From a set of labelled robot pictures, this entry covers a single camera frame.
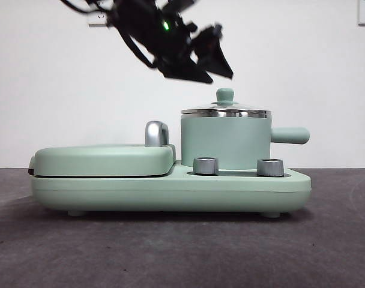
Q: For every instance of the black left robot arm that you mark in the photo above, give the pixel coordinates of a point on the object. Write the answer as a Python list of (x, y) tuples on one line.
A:
[(146, 24)]

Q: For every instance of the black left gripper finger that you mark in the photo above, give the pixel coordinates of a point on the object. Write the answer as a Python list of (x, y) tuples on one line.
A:
[(218, 64), (188, 73)]

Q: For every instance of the glass lid with mint knob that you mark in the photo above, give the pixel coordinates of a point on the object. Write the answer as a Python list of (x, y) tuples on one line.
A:
[(225, 94)]

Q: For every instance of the mint green breakfast machine base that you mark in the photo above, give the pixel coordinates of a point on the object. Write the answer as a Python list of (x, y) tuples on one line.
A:
[(170, 192)]

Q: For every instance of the silver control knob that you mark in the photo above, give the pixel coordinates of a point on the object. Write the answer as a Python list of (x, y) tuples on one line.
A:
[(269, 168), (205, 166)]

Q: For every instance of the mint green griddle cover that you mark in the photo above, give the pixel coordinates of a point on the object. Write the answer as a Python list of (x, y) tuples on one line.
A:
[(95, 160)]

